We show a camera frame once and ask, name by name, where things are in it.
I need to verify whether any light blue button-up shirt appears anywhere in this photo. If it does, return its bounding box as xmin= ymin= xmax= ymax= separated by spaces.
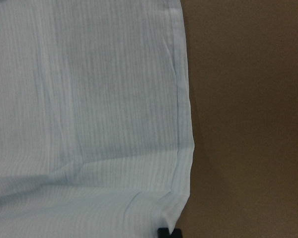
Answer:
xmin=0 ymin=0 xmax=194 ymax=238

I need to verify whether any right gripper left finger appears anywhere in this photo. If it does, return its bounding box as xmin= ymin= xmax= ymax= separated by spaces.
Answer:
xmin=157 ymin=228 xmax=170 ymax=238

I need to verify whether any brown paper table cover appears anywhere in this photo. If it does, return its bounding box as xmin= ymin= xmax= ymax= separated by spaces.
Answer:
xmin=177 ymin=0 xmax=298 ymax=238

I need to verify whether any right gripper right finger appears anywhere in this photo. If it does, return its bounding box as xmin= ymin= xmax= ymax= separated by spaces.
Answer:
xmin=170 ymin=228 xmax=182 ymax=238

